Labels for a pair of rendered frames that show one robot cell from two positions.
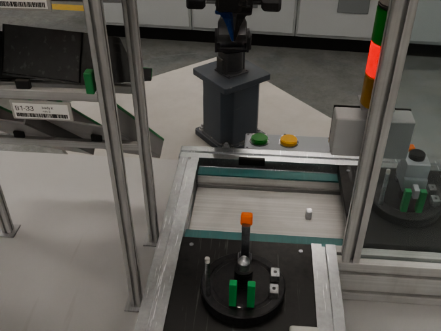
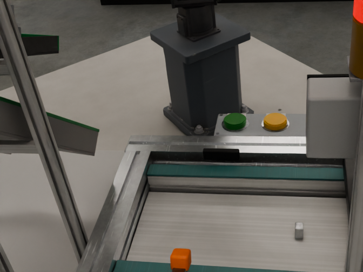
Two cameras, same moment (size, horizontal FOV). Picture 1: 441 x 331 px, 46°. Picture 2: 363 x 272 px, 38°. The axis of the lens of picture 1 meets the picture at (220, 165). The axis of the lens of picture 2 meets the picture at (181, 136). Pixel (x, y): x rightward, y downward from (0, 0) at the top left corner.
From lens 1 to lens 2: 35 cm
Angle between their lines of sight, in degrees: 8
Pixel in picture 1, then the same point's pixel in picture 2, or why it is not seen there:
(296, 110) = (296, 76)
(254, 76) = (227, 36)
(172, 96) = (143, 68)
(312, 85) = (337, 42)
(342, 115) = (318, 92)
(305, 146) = (298, 128)
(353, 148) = (343, 147)
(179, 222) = (107, 251)
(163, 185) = not seen: hidden behind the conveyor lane
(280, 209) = (259, 222)
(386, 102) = not seen: outside the picture
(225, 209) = (181, 225)
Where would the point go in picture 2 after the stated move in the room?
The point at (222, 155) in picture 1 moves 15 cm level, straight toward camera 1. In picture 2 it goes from (182, 146) to (173, 209)
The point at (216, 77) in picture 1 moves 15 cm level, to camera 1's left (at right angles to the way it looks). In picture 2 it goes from (177, 42) to (100, 47)
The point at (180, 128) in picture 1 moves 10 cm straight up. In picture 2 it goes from (147, 108) to (139, 70)
